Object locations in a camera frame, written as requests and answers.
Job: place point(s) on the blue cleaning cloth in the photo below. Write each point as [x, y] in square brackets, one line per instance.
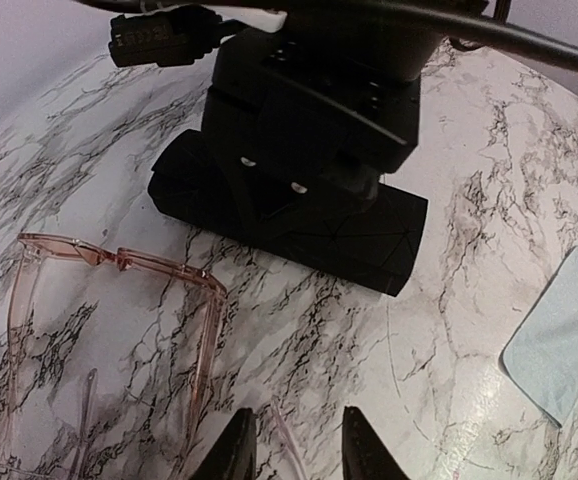
[541, 357]

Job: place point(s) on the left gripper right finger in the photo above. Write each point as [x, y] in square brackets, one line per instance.
[364, 455]

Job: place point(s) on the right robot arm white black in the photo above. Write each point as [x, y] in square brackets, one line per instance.
[395, 54]

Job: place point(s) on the pink frame sunglasses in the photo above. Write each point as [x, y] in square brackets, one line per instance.
[110, 355]

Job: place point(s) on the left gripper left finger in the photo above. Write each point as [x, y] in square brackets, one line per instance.
[233, 455]

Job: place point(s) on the clear purple lens sunglasses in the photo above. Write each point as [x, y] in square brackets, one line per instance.
[288, 441]

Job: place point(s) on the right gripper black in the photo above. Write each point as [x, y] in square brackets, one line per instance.
[273, 100]

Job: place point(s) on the black glasses case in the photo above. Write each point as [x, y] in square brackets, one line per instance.
[376, 249]

